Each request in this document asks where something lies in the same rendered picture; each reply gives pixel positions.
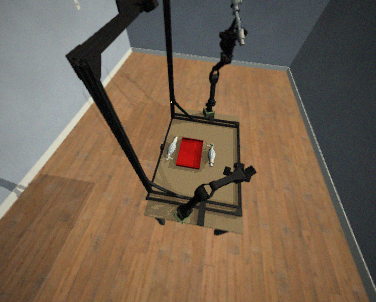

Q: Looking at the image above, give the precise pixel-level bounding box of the red tray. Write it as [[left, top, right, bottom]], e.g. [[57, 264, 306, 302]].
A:
[[176, 137, 203, 170]]

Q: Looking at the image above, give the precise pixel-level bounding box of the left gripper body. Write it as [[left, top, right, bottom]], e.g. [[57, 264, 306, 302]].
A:
[[219, 28, 248, 48]]

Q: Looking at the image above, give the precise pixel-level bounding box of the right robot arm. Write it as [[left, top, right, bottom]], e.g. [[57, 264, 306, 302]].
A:
[[176, 162, 257, 221]]

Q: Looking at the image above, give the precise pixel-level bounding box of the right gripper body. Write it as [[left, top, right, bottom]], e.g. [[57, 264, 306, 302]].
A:
[[223, 166, 252, 182]]

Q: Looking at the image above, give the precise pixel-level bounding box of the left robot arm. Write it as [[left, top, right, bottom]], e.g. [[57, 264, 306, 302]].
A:
[[206, 40, 234, 112]]

